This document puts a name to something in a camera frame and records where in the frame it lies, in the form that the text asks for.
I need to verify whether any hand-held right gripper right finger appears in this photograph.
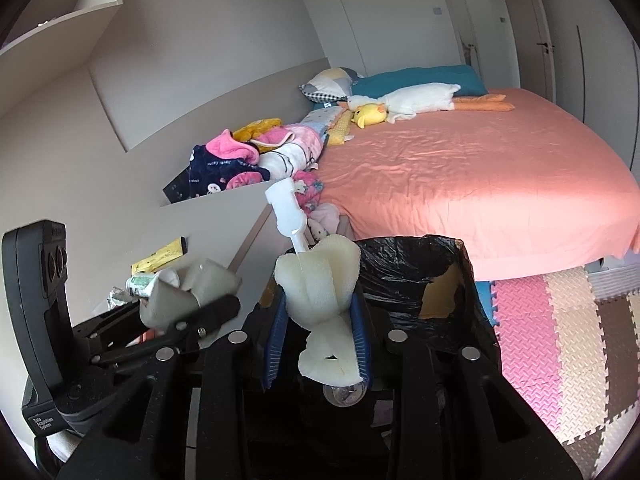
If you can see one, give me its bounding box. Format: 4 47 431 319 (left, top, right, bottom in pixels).
348 290 586 480

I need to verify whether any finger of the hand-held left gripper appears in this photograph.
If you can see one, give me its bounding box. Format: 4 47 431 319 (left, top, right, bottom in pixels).
91 294 242 367
72 300 151 346

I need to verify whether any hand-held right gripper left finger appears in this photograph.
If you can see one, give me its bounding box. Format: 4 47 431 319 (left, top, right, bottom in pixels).
55 285 288 480

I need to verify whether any foil wrapper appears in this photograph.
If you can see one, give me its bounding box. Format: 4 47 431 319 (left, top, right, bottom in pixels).
106 286 138 313

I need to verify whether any white foam container piece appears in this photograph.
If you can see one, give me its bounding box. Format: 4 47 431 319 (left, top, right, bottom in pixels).
139 258 242 332

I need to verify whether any white bottle green label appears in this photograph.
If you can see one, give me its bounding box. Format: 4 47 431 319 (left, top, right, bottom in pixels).
129 272 168 302

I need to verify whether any cardboard bin with black bag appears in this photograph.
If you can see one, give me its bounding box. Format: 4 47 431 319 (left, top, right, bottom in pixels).
285 234 501 356

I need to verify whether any white plastic pump dispenser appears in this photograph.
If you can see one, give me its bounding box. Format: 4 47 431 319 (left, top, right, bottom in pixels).
264 177 310 261

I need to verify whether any yellow packet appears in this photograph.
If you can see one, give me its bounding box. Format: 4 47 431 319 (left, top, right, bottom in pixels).
131 237 189 273

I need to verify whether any white nightstand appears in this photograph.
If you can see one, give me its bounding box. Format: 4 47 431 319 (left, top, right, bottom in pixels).
60 178 301 356

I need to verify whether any white pink plush toy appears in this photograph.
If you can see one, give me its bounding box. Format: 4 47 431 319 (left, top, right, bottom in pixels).
306 202 343 246

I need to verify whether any navy and pink blanket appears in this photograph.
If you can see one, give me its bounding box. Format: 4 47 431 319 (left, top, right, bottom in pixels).
187 130 273 198

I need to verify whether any pink floral cloth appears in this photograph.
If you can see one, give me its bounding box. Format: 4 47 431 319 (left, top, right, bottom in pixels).
291 170 327 217

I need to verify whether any white and pink blanket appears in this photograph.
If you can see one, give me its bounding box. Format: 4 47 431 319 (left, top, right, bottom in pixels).
255 122 327 182

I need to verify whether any yellow cloth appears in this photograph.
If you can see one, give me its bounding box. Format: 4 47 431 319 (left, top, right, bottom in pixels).
232 118 284 145

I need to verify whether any colourful foam floor mat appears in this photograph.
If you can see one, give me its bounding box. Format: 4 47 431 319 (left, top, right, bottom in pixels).
475 264 640 476

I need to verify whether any bed with pink sheet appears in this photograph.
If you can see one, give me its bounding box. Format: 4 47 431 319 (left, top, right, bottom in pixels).
300 87 640 282

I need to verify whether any yellow dotted long pillow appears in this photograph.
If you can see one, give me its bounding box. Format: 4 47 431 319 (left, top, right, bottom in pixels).
325 107 357 147

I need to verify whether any light blue patterned blanket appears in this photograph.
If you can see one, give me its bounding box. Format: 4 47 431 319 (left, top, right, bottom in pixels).
299 105 342 132

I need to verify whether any yellow duck plush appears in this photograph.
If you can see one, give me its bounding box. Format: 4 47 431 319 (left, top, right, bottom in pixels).
350 102 389 129

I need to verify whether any white goose plush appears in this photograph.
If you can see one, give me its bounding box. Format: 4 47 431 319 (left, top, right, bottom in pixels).
340 82 516 124

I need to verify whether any patchwork checked pillow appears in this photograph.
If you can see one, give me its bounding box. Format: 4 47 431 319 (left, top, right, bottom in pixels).
299 66 364 104

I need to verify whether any teal pillow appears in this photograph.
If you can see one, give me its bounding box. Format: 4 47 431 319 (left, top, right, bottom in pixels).
350 64 489 102

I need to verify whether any white wardrobe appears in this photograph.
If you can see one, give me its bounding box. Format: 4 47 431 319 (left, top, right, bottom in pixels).
520 0 640 171

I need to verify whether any black wall switch panel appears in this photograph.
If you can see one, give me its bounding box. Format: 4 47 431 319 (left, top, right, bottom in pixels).
162 167 194 206

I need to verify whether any white wall shelf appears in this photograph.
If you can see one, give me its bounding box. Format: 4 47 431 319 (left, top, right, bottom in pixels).
0 0 124 56

